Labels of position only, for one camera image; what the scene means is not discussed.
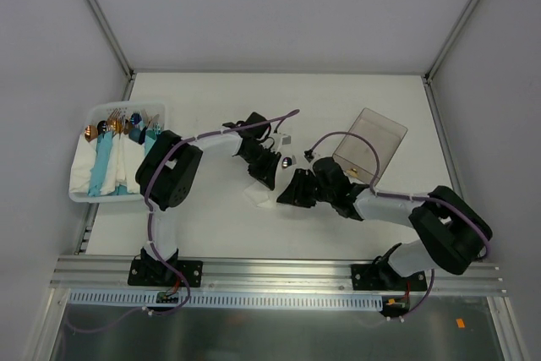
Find white paper napkin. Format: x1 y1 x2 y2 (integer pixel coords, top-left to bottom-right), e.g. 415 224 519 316
243 155 298 209

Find wooden handled spoon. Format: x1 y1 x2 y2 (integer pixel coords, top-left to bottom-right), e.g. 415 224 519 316
281 157 293 168

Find clear plastic utensil box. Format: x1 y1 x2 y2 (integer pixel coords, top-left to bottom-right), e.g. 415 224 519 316
332 108 407 185

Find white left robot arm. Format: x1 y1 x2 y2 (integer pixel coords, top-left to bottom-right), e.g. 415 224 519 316
135 112 281 285

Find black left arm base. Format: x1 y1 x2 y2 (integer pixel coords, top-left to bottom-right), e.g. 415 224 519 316
127 257 204 287

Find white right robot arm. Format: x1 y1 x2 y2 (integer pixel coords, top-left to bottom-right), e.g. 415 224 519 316
276 157 493 291

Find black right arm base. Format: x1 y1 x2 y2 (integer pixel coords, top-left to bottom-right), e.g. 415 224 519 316
350 264 428 293

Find light blue rolled napkin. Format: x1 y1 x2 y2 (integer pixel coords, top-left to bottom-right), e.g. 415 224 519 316
88 132 113 197

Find white rolled napkin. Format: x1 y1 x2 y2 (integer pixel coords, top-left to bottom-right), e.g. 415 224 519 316
68 134 97 194

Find copper fork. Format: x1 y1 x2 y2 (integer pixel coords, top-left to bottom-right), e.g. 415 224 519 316
107 109 123 134

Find copper spoon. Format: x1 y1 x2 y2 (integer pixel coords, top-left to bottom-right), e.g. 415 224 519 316
85 125 100 143

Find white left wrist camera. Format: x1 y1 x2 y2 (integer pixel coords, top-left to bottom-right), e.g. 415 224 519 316
270 133 292 152

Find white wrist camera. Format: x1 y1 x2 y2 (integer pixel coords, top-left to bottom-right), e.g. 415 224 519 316
303 149 315 162
270 133 292 152

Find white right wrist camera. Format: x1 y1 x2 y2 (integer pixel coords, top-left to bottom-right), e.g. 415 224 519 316
303 149 315 162

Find aluminium frame rail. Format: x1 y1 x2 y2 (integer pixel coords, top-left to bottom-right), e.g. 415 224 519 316
49 255 509 297

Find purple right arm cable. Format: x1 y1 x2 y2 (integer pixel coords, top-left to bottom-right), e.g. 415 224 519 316
303 131 493 311

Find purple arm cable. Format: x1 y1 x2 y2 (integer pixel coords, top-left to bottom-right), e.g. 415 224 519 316
143 108 301 315
303 131 493 311

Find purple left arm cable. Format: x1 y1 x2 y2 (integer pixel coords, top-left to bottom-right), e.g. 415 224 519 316
143 108 301 315

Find perforated cable duct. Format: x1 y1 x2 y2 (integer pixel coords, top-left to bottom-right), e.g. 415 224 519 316
68 289 383 312

